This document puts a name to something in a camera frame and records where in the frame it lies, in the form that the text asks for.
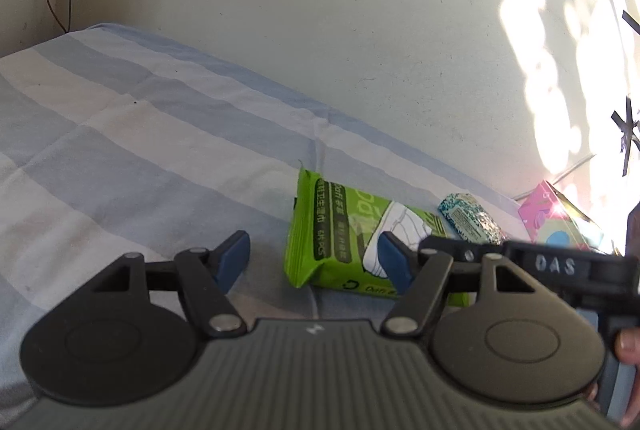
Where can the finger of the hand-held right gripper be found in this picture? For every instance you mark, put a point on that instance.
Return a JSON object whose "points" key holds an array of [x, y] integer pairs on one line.
{"points": [[460, 247]]}

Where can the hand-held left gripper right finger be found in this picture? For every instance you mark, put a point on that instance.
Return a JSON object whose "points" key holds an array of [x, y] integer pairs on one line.
{"points": [[395, 262]]}

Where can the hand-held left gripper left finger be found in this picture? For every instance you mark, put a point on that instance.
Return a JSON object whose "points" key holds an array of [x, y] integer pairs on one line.
{"points": [[234, 260]]}

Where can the pink storage box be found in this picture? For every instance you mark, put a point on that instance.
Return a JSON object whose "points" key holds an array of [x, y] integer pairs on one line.
{"points": [[545, 220]]}

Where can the bright green wet wipes pack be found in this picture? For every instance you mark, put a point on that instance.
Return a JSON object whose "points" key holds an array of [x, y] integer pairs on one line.
{"points": [[330, 220]]}

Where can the person's right hand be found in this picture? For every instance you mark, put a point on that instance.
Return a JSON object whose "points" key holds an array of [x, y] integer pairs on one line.
{"points": [[627, 345]]}

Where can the speckled teal tissue packet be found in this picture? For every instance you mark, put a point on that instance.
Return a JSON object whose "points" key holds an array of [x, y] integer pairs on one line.
{"points": [[467, 215]]}

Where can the black tape cross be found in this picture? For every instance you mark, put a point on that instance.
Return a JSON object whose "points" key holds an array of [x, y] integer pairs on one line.
{"points": [[627, 130], [631, 21]]}

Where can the striped blue bed sheet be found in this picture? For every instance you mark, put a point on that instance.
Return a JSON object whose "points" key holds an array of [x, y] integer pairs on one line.
{"points": [[125, 135]]}

